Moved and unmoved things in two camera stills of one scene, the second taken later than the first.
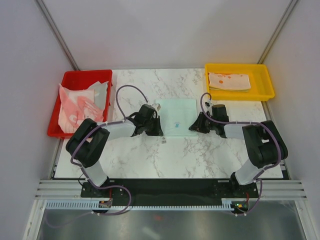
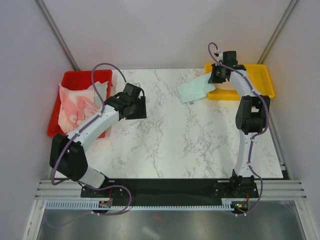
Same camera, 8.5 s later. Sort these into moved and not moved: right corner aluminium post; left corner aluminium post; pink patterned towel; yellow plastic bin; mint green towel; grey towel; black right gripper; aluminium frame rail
Moved: mint green towel; black right gripper
Not moved: yellow plastic bin; grey towel; right corner aluminium post; left corner aluminium post; pink patterned towel; aluminium frame rail
